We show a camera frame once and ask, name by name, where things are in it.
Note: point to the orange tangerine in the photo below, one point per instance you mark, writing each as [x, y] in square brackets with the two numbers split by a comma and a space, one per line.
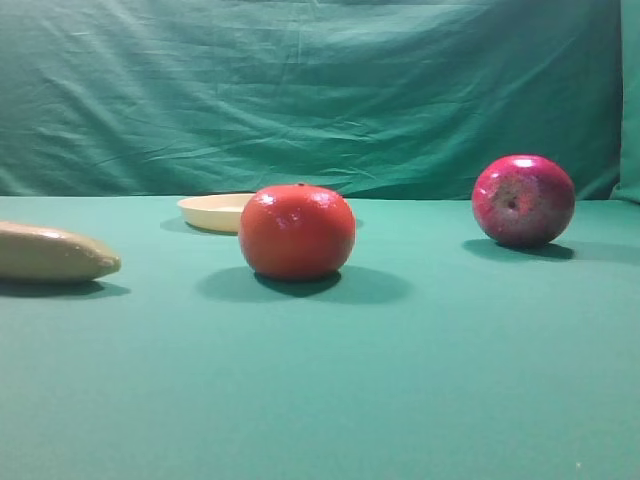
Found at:
[296, 232]

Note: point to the yellow banana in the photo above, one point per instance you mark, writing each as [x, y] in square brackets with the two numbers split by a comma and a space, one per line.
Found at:
[42, 254]

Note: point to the yellow plate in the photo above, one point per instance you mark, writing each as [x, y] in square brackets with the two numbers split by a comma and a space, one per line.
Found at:
[216, 212]

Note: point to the green backdrop cloth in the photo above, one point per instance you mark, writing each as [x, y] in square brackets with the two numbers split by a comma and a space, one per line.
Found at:
[376, 99]

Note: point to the red apple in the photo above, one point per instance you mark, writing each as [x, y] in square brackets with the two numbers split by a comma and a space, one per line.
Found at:
[523, 201]

